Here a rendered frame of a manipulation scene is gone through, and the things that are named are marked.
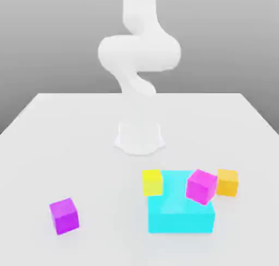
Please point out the small orange cube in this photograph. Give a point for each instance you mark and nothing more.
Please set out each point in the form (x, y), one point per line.
(227, 184)

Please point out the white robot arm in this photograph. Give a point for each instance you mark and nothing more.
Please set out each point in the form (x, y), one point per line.
(139, 52)

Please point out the small yellow cube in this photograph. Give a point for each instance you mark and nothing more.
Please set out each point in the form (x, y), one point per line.
(152, 183)

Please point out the small magenta cube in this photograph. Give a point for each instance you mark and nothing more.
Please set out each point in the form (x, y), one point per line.
(200, 187)

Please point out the small purple cube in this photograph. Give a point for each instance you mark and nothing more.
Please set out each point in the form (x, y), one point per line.
(64, 217)

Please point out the large cyan box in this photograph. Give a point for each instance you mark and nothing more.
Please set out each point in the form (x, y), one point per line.
(181, 220)

